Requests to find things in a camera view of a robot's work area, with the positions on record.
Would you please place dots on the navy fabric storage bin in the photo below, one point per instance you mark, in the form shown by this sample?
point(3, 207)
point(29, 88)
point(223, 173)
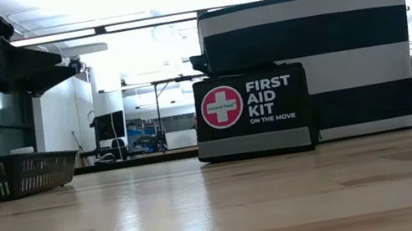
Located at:
point(344, 31)

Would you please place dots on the black standing desk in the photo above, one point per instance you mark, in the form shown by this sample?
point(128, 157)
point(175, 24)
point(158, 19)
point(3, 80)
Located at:
point(170, 81)

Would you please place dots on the ceiling light bar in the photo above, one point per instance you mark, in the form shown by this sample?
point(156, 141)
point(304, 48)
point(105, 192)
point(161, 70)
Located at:
point(147, 22)

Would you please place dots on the black office chair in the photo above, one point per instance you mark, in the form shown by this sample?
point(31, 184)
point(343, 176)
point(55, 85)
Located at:
point(118, 148)

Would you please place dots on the black ceiling security camera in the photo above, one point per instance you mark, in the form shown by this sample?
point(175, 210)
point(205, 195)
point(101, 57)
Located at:
point(73, 61)

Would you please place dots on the black first aid kit pouch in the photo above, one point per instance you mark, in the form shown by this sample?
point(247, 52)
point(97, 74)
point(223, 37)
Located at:
point(254, 124)

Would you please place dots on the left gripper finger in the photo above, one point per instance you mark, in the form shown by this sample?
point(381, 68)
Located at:
point(38, 80)
point(30, 59)

